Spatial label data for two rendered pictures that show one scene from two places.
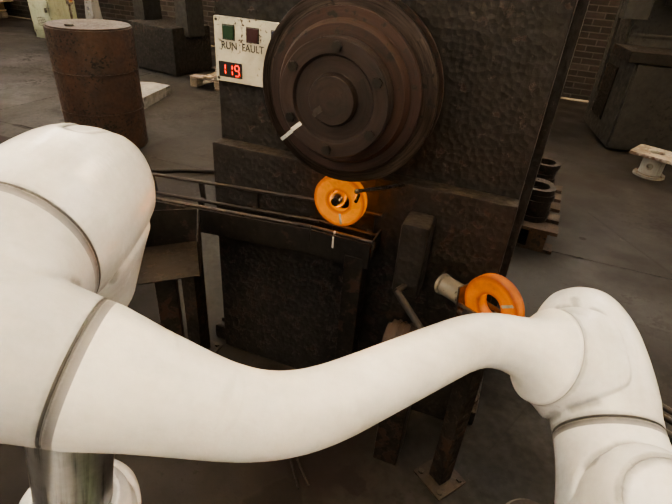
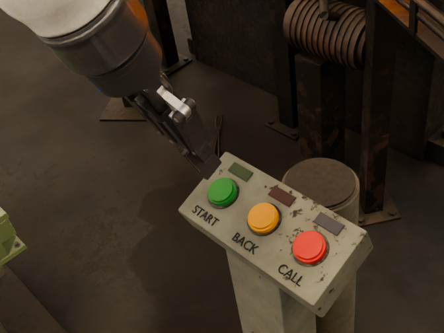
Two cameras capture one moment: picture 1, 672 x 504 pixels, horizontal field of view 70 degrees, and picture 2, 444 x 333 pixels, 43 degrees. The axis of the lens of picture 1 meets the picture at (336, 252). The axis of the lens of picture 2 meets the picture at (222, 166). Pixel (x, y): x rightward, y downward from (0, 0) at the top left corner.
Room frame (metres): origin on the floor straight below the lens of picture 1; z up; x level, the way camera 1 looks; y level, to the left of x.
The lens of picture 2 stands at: (-0.07, -0.63, 1.14)
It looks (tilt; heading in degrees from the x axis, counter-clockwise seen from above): 42 degrees down; 33
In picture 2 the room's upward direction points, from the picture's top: 10 degrees counter-clockwise
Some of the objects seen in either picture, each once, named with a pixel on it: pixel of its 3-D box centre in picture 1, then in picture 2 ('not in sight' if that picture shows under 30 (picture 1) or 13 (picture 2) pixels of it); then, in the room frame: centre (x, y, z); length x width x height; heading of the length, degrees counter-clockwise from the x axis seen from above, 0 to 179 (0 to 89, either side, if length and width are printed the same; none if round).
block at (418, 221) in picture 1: (413, 254); not in sight; (1.21, -0.23, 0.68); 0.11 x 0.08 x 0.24; 160
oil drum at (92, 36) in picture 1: (100, 86); not in sight; (3.72, 1.89, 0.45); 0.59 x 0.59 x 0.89
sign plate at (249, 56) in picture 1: (254, 53); not in sight; (1.50, 0.28, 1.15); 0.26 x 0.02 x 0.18; 70
